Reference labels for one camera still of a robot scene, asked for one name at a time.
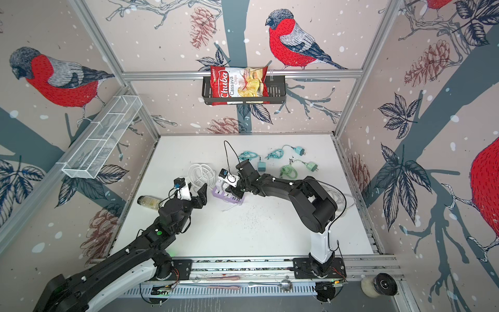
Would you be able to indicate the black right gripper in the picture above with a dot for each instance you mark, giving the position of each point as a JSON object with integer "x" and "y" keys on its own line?
{"x": 233, "y": 192}

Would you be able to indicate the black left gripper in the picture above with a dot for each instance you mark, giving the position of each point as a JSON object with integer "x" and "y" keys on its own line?
{"x": 201, "y": 199}

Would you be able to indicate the purple power strip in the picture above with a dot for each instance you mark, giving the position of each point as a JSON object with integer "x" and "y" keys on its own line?
{"x": 226, "y": 197}

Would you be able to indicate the teal charger with cable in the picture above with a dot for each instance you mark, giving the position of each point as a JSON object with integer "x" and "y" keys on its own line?
{"x": 248, "y": 155}

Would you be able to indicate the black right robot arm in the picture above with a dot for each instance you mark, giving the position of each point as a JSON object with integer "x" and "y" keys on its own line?
{"x": 313, "y": 204}

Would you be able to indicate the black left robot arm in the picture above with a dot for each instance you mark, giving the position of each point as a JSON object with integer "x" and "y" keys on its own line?
{"x": 141, "y": 260}

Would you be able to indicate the small glass jar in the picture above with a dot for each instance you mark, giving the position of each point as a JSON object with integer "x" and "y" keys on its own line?
{"x": 149, "y": 202}

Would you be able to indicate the red chips bag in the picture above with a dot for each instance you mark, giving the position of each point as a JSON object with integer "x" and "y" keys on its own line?
{"x": 238, "y": 84}

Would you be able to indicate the metal spoon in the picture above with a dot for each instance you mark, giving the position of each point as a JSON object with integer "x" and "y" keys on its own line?
{"x": 284, "y": 285}

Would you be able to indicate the white mesh shelf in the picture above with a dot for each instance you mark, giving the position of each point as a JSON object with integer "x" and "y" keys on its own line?
{"x": 93, "y": 153}

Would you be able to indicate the tape roll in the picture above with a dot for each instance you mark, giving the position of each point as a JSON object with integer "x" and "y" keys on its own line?
{"x": 382, "y": 284}

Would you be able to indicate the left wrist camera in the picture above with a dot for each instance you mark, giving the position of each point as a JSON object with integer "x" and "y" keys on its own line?
{"x": 182, "y": 189}

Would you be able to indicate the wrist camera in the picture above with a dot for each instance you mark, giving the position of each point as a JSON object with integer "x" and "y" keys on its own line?
{"x": 182, "y": 189}
{"x": 226, "y": 177}

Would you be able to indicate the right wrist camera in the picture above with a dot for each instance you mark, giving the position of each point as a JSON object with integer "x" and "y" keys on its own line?
{"x": 226, "y": 177}

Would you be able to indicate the green charger with cable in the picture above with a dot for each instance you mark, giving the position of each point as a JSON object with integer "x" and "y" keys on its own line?
{"x": 295, "y": 168}

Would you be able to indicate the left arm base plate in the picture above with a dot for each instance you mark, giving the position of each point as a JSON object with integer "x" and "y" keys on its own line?
{"x": 179, "y": 270}

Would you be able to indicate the black wire basket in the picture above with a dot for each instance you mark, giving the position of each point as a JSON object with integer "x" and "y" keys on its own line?
{"x": 272, "y": 91}

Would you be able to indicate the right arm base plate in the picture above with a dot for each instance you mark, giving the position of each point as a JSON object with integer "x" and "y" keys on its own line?
{"x": 309, "y": 268}

